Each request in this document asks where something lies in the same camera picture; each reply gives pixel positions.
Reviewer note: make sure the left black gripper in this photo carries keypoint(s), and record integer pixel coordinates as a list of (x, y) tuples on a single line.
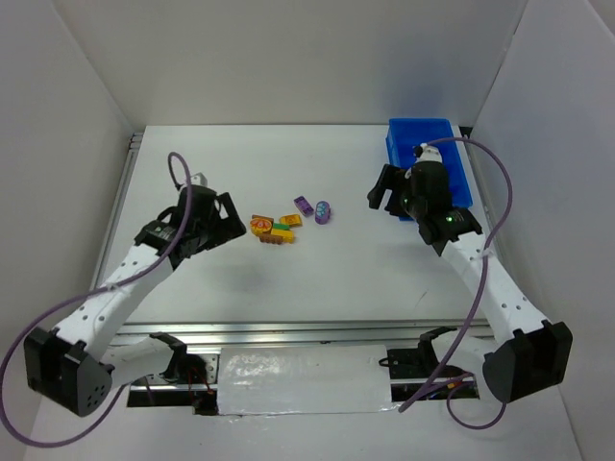
[(221, 217)]

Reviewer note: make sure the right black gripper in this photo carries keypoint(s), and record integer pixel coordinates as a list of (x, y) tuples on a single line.
[(393, 187)]

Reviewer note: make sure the yellow round orange-print lego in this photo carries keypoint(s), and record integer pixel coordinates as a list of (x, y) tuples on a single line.
[(260, 226)]

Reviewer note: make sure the long brown lego plate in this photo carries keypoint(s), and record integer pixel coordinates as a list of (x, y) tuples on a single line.
[(271, 239)]

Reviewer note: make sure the green curved lego brick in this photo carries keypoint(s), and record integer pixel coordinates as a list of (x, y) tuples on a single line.
[(280, 227)]

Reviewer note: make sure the yellow lego brick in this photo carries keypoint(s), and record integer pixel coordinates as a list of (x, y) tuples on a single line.
[(285, 236)]

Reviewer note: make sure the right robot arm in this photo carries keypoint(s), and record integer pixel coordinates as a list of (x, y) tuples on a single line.
[(531, 352)]

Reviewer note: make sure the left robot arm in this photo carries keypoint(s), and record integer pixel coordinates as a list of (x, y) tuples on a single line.
[(73, 365)]

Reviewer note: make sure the purple round flower lego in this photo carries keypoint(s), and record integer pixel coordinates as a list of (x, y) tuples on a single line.
[(323, 212)]

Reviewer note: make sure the small yellow sloped lego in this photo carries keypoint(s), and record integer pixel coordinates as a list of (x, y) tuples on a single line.
[(292, 220)]

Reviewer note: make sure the purple rectangular lego brick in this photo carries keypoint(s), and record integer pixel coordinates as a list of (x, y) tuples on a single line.
[(303, 206)]

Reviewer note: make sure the white taped panel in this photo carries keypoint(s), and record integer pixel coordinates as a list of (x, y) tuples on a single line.
[(303, 380)]

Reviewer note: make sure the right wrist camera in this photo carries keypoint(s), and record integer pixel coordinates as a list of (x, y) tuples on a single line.
[(427, 153)]

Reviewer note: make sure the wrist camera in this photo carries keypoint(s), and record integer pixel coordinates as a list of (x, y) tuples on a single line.
[(427, 153), (199, 179)]

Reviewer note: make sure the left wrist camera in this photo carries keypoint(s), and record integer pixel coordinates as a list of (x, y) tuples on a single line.
[(199, 179)]

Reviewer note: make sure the aluminium front rail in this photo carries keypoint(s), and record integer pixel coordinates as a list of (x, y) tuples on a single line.
[(284, 334)]

